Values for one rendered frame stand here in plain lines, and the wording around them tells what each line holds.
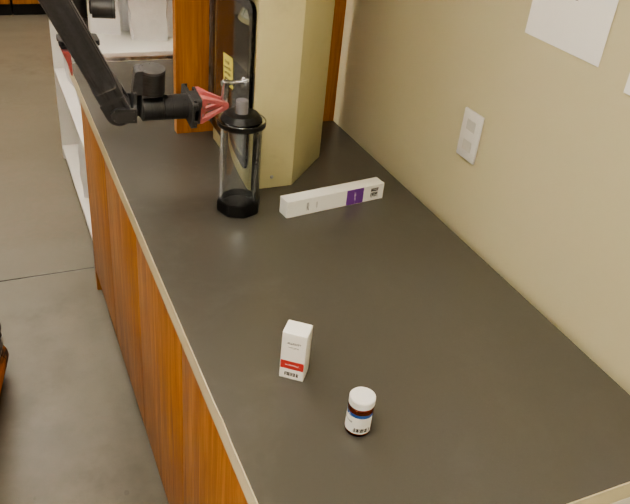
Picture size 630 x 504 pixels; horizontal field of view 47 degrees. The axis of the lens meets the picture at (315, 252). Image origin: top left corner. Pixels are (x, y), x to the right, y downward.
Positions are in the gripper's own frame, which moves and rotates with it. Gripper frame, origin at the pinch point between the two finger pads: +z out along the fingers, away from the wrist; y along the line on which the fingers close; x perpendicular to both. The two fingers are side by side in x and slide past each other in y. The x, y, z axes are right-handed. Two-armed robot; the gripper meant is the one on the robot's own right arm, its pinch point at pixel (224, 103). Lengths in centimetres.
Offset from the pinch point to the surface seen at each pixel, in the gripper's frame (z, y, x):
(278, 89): 11.0, -5.3, -6.1
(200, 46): 3.1, 31.2, 0.4
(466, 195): 49, -36, 7
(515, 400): 24, -91, 8
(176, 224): -15.9, -20.2, 18.3
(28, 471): -54, -9, 115
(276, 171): 12.3, -8.2, 15.0
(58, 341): -38, 49, 123
